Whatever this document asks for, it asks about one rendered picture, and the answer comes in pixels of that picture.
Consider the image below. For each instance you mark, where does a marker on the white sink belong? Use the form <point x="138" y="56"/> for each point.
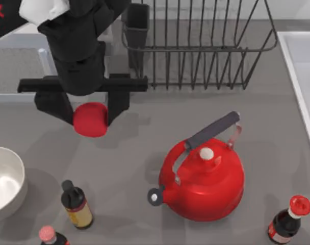
<point x="301" y="76"/>

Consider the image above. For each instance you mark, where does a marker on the dark bottle with pink cap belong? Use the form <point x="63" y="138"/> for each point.
<point x="51" y="236"/>

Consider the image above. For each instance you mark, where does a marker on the red round dish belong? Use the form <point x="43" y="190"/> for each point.
<point x="90" y="120"/>

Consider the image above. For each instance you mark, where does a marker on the white bowl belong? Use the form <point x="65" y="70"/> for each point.
<point x="4" y="183"/>

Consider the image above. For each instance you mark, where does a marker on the dark bottle with yellow label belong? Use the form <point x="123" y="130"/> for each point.
<point x="77" y="204"/>

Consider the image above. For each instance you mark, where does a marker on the dark grey utensil holder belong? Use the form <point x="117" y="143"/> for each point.
<point x="137" y="23"/>

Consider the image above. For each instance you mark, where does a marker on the pale tray with grey mat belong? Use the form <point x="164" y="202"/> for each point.
<point x="17" y="69"/>

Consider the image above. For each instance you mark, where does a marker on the dark bottle with red cap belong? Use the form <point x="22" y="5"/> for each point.
<point x="285" y="224"/>

